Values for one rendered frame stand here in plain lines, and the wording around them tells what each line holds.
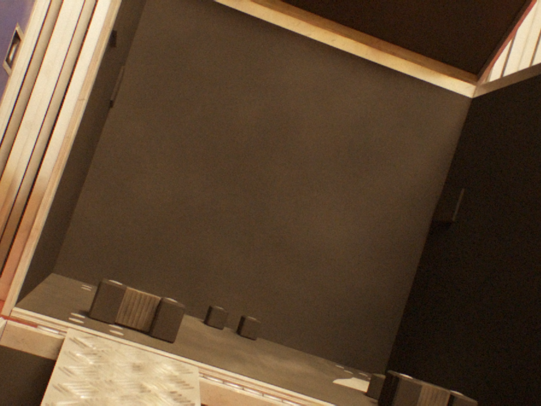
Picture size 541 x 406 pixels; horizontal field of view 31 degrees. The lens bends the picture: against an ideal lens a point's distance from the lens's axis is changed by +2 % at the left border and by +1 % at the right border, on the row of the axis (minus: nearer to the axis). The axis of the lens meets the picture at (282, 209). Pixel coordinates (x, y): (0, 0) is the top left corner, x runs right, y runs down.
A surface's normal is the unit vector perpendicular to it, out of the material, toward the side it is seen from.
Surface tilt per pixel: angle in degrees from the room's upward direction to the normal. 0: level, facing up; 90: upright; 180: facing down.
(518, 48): 87
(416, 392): 90
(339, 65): 90
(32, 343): 92
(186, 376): 12
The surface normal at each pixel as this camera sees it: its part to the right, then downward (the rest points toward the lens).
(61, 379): 0.34, -0.93
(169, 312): 0.18, -0.02
